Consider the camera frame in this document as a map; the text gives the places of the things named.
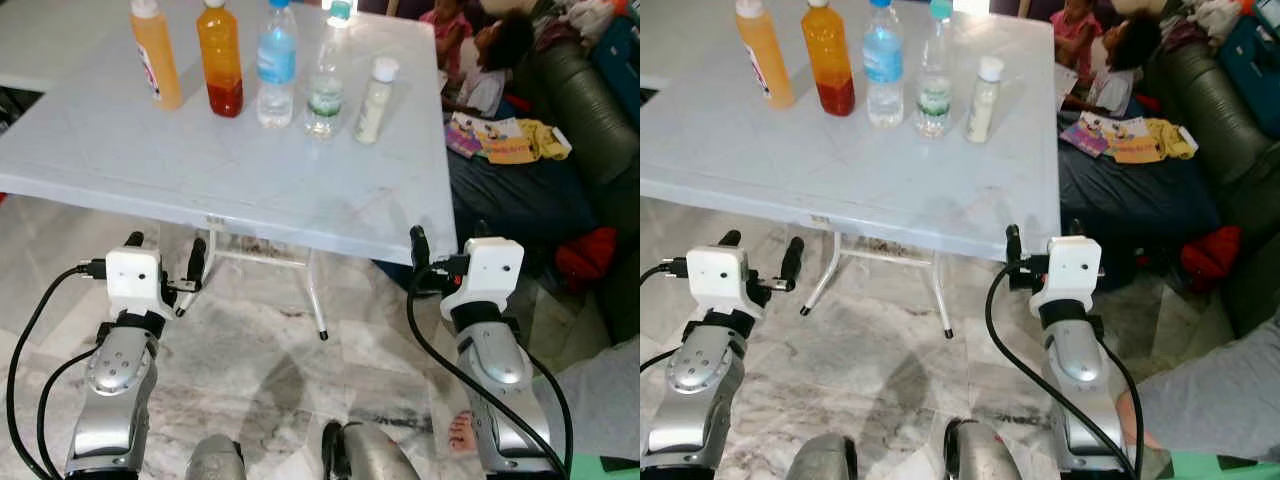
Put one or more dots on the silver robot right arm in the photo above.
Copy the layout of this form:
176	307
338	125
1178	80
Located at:
495	360
1075	360

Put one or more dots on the dark blue mattress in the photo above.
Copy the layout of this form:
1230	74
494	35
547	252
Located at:
510	200
1130	200

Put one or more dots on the white plastic folding table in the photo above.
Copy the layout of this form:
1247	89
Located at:
200	170
800	170

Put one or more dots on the orange children's booklet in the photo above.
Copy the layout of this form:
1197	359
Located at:
1130	142
508	142

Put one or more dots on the purple children's magazine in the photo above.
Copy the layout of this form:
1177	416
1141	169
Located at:
1083	135
462	135

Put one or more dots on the red cushion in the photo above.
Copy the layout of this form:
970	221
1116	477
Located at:
1210	255
588	252

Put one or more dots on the yellow cloth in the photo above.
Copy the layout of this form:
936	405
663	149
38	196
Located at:
548	140
1172	140

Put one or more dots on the small cream bottle white cap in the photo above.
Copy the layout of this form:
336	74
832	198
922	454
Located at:
372	110
983	105

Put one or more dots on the dark green sofa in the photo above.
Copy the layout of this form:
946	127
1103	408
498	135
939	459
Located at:
590	130
1215	130

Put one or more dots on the pale orange juice bottle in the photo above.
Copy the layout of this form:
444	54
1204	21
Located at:
768	60
160	70

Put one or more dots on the silver robot left leg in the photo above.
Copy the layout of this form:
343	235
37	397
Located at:
820	460
215	460

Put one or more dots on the silver robot leg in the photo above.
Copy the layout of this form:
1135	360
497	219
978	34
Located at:
820	460
980	455
215	460
375	455

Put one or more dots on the black haired child white shirt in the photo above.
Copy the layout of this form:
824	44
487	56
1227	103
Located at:
1130	45
505	45

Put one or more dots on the silver robot right leg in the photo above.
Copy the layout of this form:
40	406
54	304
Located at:
375	455
980	455

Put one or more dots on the child in pink clothes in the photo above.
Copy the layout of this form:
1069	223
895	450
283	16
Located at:
445	30
1075	30

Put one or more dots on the orange and red drink bottle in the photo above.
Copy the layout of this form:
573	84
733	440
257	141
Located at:
220	60
828	60

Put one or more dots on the person's leg in grey trousers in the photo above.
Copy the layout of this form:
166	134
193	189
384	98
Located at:
1210	395
605	400

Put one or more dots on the blue case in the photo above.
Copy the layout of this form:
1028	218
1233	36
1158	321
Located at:
620	60
1250	55

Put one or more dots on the blue label water bottle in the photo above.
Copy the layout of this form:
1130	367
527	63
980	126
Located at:
277	65
884	60

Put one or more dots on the white cloth pile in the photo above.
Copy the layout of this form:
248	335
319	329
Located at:
590	15
1215	15

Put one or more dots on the green plastic object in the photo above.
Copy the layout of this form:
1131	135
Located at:
1220	468
610	470

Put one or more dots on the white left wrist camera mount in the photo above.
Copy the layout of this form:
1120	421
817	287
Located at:
720	272
135	275

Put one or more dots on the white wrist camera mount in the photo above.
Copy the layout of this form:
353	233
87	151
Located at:
1072	268
135	275
490	270
720	272

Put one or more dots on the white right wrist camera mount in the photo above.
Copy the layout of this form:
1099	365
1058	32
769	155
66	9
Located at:
490	270
1072	268

